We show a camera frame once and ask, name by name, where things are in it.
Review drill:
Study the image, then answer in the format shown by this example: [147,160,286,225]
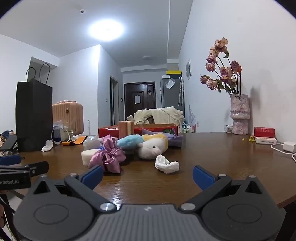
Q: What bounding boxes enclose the light blue plush toy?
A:
[117,135,145,153]

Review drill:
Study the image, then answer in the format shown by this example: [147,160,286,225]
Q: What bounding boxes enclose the white cable loop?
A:
[51,127,70,143]

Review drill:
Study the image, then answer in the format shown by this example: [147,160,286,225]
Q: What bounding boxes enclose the black phone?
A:
[0,134,18,152]

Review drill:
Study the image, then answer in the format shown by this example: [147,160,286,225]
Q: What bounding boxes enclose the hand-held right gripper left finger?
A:
[31,165,117,212]

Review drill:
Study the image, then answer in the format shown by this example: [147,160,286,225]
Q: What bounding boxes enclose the dark side door frame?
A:
[110,75,119,126]

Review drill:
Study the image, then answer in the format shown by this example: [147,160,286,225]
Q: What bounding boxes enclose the clear plastic bag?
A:
[53,120,71,142]

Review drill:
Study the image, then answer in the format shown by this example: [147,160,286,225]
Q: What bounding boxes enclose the dark brown entrance door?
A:
[124,82,156,117]

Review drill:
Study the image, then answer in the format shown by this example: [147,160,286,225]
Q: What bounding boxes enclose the dried pink roses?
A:
[200,37,242,95]

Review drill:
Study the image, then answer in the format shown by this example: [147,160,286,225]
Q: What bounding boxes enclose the yellow box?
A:
[166,70,182,79]

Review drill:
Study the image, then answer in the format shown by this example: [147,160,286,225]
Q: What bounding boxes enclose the white folded umbrella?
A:
[178,76,184,106]

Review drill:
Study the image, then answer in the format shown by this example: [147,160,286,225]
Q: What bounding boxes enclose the mauve satin scrunchie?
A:
[88,148,126,174]

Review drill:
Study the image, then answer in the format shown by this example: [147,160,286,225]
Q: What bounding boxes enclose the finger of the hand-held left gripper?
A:
[0,161,49,176]
[0,154,22,164]

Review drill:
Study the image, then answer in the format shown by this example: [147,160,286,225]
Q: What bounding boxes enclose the orange case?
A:
[62,136,87,146]

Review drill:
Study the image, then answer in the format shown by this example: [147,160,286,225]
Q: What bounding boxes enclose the clear plastic cup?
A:
[83,136,101,151]

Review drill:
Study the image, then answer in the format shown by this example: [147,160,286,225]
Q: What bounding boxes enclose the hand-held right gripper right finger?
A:
[179,165,268,212]

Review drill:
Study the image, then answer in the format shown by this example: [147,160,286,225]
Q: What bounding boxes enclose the red cardboard box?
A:
[98,123,178,138]

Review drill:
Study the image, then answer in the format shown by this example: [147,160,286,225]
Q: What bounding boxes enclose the white charger block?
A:
[284,141,296,153]

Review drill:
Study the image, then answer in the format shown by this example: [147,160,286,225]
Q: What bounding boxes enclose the beige jacket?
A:
[134,106,185,133]

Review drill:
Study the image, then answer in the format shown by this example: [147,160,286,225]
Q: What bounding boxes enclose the small crumpled white tissue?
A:
[42,140,54,152]

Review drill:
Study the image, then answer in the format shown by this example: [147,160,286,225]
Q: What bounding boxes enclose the black paper bag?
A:
[15,63,54,152]

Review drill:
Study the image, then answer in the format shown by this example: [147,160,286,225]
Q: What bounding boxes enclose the blue patterned pouch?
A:
[0,130,16,140]

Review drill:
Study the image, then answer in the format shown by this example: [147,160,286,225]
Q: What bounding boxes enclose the white and yellow plush toy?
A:
[137,133,169,160]

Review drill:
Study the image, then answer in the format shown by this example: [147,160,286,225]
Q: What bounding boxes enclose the bright round ceiling light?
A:
[89,20,124,42]

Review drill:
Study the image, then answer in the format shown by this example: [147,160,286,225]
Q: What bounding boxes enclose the purple knitted cloth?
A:
[142,128,183,148]

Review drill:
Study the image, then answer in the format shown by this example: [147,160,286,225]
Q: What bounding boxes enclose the round cream sponge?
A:
[81,149,101,166]

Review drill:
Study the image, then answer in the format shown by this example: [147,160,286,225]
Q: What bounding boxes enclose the pink textured vase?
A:
[230,94,250,135]

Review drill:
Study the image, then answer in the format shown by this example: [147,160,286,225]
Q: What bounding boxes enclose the grey refrigerator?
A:
[161,77,185,109]

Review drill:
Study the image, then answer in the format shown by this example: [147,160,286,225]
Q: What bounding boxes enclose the large crumpled white tissue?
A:
[155,154,180,174]

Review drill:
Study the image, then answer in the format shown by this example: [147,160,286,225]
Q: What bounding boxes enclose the white charger cable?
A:
[270,143,296,163]

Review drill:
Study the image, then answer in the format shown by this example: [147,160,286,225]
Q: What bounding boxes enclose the red rectangular box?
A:
[254,127,275,138]

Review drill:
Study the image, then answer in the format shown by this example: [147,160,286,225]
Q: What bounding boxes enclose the pink hard-shell suitcase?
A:
[52,100,84,137]

